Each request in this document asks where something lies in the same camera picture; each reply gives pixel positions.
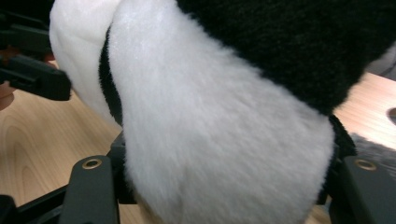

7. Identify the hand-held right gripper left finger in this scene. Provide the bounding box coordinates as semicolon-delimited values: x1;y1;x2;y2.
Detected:
58;154;120;224

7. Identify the grey cloth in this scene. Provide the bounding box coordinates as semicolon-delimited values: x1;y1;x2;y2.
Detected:
349;133;396;172

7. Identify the panda plush toy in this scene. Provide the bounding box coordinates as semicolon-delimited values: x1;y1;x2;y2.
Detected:
49;0;396;224

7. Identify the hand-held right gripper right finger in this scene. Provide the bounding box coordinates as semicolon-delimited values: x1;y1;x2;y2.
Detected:
328;157;396;224

